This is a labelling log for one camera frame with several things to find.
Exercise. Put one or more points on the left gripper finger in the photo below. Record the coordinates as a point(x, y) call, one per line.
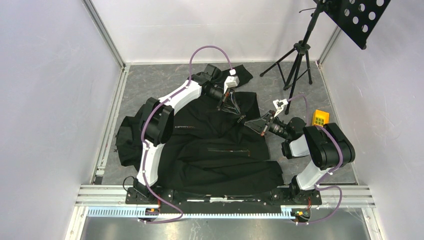
point(222, 102)
point(232, 106)

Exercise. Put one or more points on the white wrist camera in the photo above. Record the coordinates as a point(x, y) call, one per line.
point(279, 105)
point(231, 81)

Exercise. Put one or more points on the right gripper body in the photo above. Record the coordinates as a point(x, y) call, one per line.
point(278, 128)

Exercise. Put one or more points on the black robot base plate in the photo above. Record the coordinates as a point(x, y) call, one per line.
point(174, 201)

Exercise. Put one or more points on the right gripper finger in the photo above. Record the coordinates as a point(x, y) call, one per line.
point(257, 125)
point(266, 118)

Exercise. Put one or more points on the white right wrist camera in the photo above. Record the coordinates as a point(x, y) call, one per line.
point(279, 105)

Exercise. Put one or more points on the white slotted cable duct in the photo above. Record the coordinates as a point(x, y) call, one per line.
point(153, 213)

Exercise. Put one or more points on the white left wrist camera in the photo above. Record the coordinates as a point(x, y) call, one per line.
point(231, 81)

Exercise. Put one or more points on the yellow red toy block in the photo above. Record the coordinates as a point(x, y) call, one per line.
point(320, 118)

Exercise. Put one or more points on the black perforated stand plate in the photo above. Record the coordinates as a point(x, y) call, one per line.
point(356, 18)

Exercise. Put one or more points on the black tripod stand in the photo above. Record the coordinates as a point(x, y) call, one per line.
point(302, 48)

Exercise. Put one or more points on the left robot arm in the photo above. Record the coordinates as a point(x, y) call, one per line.
point(157, 119)

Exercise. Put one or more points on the black zip jacket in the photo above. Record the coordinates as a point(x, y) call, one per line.
point(211, 151)

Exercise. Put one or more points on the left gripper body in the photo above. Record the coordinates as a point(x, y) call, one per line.
point(216, 93)

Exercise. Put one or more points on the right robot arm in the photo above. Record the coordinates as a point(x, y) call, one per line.
point(327, 146)

